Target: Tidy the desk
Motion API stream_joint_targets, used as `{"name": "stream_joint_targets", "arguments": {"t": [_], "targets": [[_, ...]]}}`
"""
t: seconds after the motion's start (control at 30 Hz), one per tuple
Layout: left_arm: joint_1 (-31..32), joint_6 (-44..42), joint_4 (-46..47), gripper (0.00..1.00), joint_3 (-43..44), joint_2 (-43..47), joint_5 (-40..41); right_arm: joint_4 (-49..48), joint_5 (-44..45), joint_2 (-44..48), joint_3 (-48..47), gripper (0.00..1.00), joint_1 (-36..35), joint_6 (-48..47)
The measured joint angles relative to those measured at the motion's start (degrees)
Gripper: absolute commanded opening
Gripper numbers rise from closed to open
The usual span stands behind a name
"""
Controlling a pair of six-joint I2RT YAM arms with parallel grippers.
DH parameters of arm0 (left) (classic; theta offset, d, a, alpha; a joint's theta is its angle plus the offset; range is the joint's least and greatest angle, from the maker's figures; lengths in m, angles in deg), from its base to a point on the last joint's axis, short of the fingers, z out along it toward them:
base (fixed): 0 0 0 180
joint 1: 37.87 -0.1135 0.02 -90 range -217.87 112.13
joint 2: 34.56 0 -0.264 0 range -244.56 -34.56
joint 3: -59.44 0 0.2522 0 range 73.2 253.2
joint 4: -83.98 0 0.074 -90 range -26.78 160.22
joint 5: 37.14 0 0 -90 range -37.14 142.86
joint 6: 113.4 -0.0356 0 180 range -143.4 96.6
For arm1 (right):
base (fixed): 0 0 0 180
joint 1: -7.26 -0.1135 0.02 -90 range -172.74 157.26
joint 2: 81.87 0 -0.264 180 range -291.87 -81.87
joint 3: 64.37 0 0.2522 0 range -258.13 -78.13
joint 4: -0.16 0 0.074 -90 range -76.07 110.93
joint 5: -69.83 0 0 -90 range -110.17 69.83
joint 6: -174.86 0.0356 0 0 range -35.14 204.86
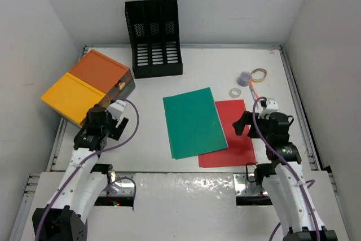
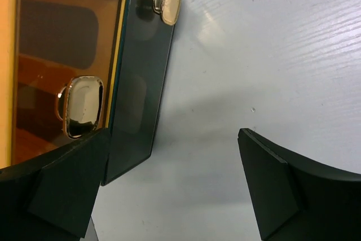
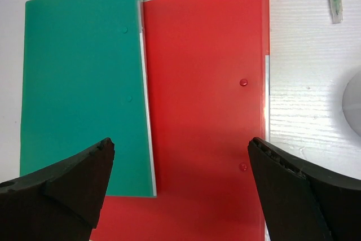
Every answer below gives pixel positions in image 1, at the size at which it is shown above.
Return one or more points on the red plastic folder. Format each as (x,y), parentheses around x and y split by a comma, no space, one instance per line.
(240,150)

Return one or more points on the yellow masking tape roll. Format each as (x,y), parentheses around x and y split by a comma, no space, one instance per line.
(258,75)

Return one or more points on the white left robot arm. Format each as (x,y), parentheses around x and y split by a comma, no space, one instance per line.
(65,214)

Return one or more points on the orange highlighter pen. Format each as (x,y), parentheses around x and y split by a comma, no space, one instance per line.
(252,90)

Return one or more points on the yellow drawer cabinet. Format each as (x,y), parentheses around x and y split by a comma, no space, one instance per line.
(72,98)

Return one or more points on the black file organizer rack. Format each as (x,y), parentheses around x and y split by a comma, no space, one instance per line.
(153,27)

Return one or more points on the green plastic folder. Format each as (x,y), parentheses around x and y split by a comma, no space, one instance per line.
(193,124)

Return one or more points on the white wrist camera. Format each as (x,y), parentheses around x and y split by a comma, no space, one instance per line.
(117,108)
(269,106)

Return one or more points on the clear tape roll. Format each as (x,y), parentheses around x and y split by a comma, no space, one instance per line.
(234,92)

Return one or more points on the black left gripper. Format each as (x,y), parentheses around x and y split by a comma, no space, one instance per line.
(119,126)

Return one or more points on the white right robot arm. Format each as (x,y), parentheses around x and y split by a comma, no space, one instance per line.
(283,179)

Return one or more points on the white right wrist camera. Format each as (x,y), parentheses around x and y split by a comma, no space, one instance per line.
(269,106)

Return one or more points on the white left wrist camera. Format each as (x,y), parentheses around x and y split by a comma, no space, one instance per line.
(117,108)

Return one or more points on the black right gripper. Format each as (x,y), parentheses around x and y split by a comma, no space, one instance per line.
(246,118)

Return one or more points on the small purple lidded cup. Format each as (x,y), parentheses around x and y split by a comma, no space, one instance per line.
(244,79)

